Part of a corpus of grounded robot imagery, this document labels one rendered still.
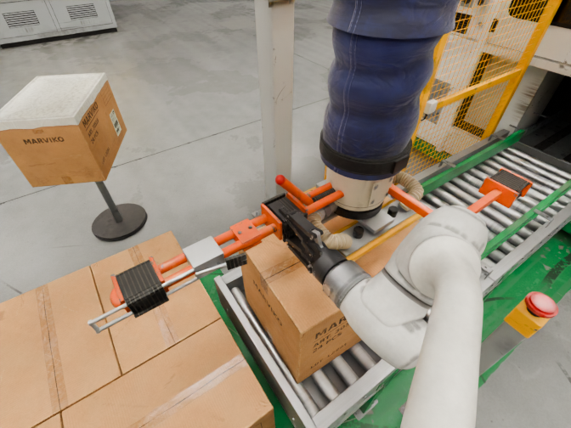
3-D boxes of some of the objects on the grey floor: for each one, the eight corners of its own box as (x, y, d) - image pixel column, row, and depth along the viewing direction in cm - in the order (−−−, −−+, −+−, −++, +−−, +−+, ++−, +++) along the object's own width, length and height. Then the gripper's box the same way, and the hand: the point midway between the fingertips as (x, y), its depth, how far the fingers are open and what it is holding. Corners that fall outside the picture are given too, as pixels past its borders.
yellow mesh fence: (460, 182, 282) (649, -201, 135) (470, 187, 276) (680, -206, 129) (367, 236, 234) (503, -262, 88) (376, 244, 228) (540, -274, 82)
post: (419, 402, 155) (528, 294, 85) (430, 415, 151) (555, 313, 81) (409, 412, 152) (515, 307, 83) (421, 425, 148) (542, 327, 79)
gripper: (326, 256, 57) (258, 189, 71) (319, 305, 69) (262, 239, 83) (356, 239, 60) (285, 177, 74) (344, 288, 72) (285, 228, 86)
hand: (280, 217), depth 77 cm, fingers open, 4 cm apart
